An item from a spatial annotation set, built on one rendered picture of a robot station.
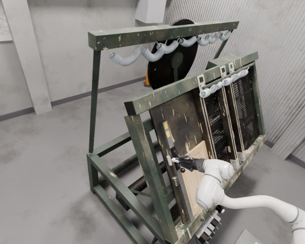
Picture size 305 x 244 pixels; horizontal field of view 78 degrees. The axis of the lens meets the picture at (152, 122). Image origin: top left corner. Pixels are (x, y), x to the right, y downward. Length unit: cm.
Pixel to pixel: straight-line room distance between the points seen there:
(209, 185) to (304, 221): 53
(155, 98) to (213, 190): 68
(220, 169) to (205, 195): 17
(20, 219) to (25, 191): 37
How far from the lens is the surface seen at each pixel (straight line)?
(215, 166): 116
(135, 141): 135
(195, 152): 182
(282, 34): 419
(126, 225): 259
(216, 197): 113
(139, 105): 123
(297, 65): 418
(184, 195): 175
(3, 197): 330
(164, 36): 182
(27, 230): 296
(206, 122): 185
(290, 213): 137
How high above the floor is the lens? 258
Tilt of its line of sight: 39 degrees down
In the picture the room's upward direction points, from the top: 11 degrees clockwise
